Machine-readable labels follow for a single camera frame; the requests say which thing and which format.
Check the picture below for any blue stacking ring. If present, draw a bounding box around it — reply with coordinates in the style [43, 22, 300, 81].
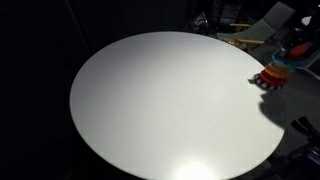
[271, 50, 306, 70]

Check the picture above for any black white striped toy base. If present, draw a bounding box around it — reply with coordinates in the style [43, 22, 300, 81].
[254, 74, 283, 91]

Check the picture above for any white round side table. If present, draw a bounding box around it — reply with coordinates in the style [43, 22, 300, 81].
[301, 16, 311, 26]

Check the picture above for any orange toy rod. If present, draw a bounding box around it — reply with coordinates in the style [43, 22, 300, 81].
[287, 42, 312, 58]

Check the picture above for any dark stand base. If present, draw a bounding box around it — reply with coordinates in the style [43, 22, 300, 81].
[291, 116, 320, 149]

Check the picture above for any grey lounge chair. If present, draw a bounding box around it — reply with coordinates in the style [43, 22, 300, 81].
[217, 2, 295, 43]

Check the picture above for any orange stacking ring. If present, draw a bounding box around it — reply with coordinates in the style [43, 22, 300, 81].
[265, 63, 294, 77]

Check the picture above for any red stacking ring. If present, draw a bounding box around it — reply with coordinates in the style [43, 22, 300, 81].
[259, 71, 288, 87]

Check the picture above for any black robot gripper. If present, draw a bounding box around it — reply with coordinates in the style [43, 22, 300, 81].
[281, 9, 320, 49]

